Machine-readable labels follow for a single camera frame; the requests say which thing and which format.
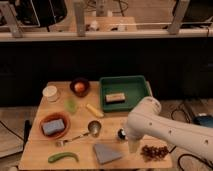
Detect grey towel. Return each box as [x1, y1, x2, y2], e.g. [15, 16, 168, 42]
[93, 143, 123, 165]

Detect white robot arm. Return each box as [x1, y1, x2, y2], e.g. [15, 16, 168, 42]
[124, 96, 213, 161]

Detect green plastic tray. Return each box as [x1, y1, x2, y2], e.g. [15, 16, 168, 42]
[99, 75, 150, 112]

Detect brown grape bunch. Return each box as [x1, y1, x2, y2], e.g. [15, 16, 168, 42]
[141, 145, 169, 161]

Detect metal measuring scoop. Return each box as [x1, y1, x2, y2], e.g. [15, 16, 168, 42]
[55, 120, 102, 147]

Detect yellow corn toy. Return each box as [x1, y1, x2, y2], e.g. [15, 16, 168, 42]
[86, 104, 104, 118]

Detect tan sponge block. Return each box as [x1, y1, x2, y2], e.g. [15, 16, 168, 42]
[105, 93, 125, 103]

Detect green leaf toy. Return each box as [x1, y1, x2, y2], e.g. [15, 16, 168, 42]
[65, 99, 77, 114]

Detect green pepper toy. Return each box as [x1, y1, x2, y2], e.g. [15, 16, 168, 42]
[48, 152, 79, 163]

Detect orange egg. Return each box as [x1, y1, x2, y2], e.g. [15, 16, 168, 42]
[74, 82, 85, 92]

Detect dark bowl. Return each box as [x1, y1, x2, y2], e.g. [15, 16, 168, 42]
[70, 77, 90, 97]

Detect blue sponge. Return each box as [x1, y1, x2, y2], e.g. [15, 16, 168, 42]
[42, 119, 65, 135]

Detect orange bowl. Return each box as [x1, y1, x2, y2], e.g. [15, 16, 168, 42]
[39, 113, 71, 140]

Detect white cup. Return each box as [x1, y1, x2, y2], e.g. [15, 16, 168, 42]
[42, 85, 59, 102]

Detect white handled brush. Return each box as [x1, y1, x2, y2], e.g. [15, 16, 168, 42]
[117, 128, 127, 140]

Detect black floor cables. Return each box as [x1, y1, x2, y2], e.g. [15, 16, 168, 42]
[169, 101, 213, 171]

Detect black handle left of table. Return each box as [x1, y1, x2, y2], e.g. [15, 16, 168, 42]
[23, 120, 32, 150]

